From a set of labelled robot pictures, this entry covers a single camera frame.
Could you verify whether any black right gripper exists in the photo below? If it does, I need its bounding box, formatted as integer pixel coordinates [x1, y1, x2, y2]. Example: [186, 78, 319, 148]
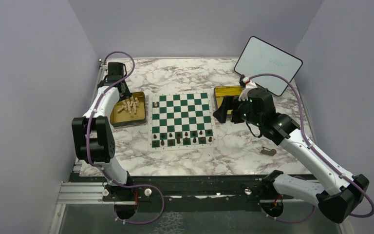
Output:
[213, 95, 262, 127]

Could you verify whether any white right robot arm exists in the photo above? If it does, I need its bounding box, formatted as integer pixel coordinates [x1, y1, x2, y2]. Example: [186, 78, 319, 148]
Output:
[213, 88, 370, 223]

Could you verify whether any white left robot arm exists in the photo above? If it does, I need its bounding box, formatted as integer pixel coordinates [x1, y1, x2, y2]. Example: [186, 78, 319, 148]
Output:
[72, 62, 134, 200]

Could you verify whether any green white chess board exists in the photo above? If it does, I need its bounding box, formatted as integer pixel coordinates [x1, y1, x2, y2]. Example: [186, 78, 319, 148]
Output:
[148, 90, 218, 152]

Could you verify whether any left gold metal tin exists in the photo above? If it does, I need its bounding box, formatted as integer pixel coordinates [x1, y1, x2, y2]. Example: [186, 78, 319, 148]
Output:
[110, 92, 147, 128]

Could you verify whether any gold metal tin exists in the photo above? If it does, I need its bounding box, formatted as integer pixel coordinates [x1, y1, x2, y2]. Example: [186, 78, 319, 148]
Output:
[110, 92, 147, 128]
[213, 85, 243, 110]

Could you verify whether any right gold metal tin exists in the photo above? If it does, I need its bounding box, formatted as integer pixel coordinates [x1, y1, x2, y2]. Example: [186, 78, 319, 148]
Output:
[213, 85, 243, 110]

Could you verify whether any small brass padlock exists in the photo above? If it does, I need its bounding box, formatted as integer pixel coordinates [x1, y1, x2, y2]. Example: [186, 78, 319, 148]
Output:
[260, 147, 277, 156]

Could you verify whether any small whiteboard on stand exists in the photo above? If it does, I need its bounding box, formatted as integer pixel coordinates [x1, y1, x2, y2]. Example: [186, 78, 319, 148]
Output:
[234, 36, 303, 96]

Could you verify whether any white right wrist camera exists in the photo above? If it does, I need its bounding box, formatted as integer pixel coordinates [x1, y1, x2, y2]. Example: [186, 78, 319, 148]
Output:
[239, 77, 257, 101]

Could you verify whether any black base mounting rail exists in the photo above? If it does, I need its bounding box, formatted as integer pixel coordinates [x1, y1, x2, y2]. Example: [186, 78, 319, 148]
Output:
[102, 175, 290, 213]

